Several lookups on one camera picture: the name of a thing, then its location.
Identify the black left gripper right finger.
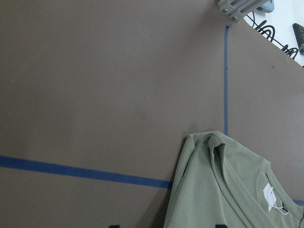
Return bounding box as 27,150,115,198
215,224,227,228

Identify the olive green long-sleeve shirt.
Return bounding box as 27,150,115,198
164,131,304,228

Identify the white paper hang tag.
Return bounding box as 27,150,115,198
263,183,276,212

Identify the black keyboard on desk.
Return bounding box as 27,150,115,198
292,23,304,47

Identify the grey aluminium frame post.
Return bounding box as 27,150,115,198
214,0,267,22

